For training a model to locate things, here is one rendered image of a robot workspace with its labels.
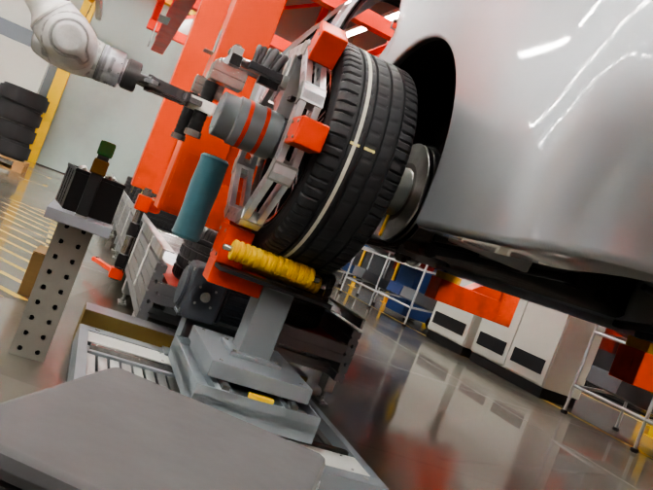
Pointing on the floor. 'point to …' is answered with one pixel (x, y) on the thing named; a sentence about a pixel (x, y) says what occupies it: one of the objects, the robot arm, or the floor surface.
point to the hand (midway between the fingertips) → (201, 105)
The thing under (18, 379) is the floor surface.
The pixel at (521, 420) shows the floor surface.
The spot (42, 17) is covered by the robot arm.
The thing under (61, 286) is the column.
